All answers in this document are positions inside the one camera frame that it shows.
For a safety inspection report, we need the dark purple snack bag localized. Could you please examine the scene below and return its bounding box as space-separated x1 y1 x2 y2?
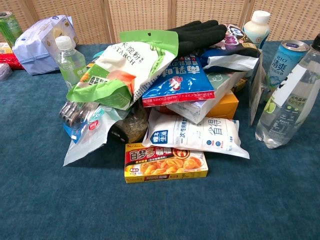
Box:
199 23 262 73

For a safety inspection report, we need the black knit glove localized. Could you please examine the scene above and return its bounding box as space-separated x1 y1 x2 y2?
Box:
166 19 228 57

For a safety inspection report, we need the yellow curry roux box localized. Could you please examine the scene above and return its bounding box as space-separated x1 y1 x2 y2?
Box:
124 143 209 184

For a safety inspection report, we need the green drink can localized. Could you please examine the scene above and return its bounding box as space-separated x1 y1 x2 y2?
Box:
0 11 24 48

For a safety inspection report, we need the green white starch bag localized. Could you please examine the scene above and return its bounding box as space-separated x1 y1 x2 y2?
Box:
66 29 180 111

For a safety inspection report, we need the grey purple pouch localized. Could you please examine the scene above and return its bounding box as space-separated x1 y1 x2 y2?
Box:
0 62 13 82

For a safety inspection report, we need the white disposable goods bag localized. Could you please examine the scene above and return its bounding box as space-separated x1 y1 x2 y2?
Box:
142 108 251 160

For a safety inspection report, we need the red snack packet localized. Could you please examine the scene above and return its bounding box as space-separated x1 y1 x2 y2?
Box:
0 52 25 71

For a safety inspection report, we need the woven folding screen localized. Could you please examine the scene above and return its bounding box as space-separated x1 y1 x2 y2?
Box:
0 0 320 46

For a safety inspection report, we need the blue red cookie packet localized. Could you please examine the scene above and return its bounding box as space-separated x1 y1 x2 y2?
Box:
141 55 216 108

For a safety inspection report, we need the white paper card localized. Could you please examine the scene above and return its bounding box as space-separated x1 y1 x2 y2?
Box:
248 51 267 126

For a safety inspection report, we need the pale blue tissue pack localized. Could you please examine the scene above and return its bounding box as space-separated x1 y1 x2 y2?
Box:
12 14 79 76

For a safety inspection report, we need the white yogurt drink bottle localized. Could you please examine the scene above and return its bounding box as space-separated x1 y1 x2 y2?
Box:
242 10 272 50

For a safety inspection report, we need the large clear sparkling water bottle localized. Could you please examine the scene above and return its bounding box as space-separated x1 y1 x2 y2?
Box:
254 33 320 150

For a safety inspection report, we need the blue RIO drink can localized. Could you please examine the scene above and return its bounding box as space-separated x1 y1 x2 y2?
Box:
265 39 311 102

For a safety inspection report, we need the orange cardboard box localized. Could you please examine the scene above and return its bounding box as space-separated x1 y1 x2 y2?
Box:
205 89 240 120

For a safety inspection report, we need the blue carpet table cover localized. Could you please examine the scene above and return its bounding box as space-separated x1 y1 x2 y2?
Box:
0 39 320 240

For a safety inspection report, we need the steel cutlery blister pack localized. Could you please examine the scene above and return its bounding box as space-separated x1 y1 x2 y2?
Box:
58 99 131 167

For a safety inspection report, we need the small clear water bottle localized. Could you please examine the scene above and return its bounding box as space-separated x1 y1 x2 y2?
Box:
54 35 88 91

